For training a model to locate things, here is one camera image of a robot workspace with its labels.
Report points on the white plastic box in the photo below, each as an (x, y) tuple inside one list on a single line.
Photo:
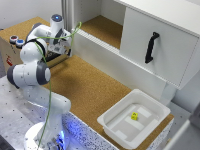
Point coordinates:
[(113, 121)]

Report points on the blue button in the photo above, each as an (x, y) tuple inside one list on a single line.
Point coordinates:
[(20, 42)]

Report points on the white sliding door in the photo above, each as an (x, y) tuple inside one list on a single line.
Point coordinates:
[(173, 50)]

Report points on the yellow block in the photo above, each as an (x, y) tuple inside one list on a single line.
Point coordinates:
[(134, 116)]

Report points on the wooden drawer box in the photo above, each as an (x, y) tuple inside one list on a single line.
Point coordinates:
[(20, 29)]

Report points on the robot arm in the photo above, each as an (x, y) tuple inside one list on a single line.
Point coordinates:
[(30, 75)]

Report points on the white cabinet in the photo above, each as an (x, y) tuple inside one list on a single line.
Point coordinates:
[(110, 66)]

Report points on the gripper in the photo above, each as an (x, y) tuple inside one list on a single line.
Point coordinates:
[(61, 45)]

